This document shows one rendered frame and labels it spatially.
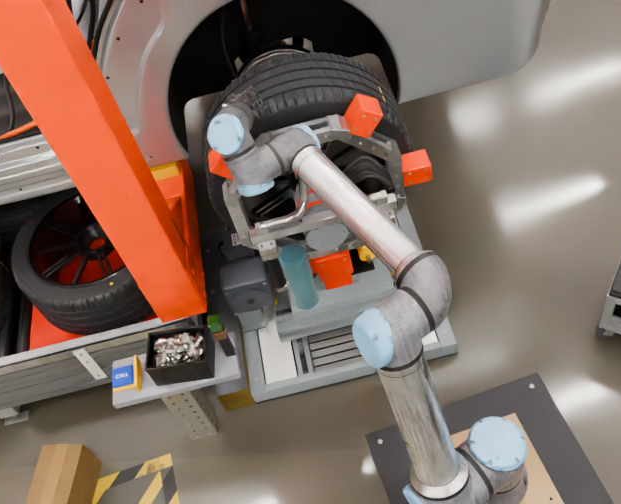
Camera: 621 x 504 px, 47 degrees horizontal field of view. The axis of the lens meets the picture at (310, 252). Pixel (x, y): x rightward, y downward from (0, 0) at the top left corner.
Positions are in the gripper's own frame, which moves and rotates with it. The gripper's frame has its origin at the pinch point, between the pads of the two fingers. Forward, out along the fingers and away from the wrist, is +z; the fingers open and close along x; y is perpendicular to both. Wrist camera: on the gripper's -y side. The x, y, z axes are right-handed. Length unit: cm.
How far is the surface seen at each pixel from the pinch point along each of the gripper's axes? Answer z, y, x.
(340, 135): -7.2, 19.5, -21.7
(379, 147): -1.2, 25.8, -32.1
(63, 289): 17, -104, -22
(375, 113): -6.8, 31.0, -21.6
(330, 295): 36, -28, -83
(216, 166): -13.7, -13.6, -9.1
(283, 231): -22.4, -5.5, -32.9
